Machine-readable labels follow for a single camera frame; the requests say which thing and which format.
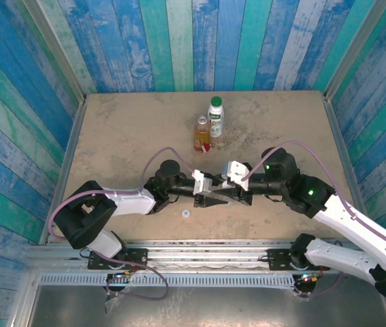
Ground orange juice bottle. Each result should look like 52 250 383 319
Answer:
193 115 212 153

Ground white plastic bottle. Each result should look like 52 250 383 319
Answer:
207 104 225 138

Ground small circuit board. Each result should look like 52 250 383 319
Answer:
297 270 323 283
106 270 135 284

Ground steel sheet panel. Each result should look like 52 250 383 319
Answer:
25 285 386 323

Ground aluminium mounting rail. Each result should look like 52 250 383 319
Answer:
25 240 386 273

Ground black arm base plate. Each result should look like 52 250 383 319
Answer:
266 248 332 272
88 247 148 270

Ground slotted grey cable duct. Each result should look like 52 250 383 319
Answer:
39 274 297 289

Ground aluminium table side rail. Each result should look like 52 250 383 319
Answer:
38 97 88 245
322 91 378 246

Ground aluminium corner post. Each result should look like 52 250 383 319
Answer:
323 0 386 102
21 0 87 103

